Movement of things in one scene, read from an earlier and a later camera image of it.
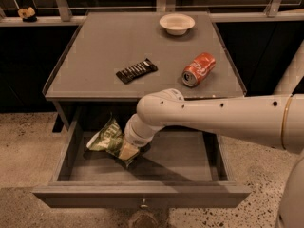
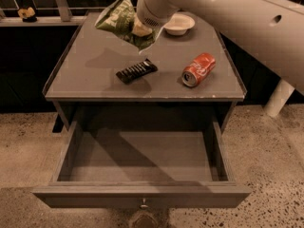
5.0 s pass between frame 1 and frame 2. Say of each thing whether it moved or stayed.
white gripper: moved
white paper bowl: stayed
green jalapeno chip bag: moved
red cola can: stayed
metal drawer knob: stayed
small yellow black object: stayed
